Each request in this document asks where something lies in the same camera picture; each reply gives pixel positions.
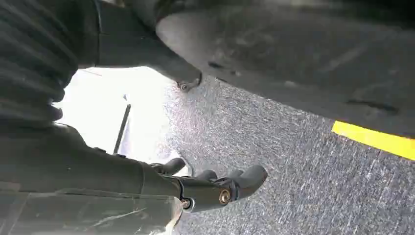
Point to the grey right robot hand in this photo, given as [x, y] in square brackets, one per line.
[291, 48]

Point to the yellow tape strip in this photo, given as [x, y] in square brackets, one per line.
[376, 139]

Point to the thin black rod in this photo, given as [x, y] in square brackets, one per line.
[122, 128]

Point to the ribbed grey right arm sleeve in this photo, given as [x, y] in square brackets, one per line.
[29, 65]

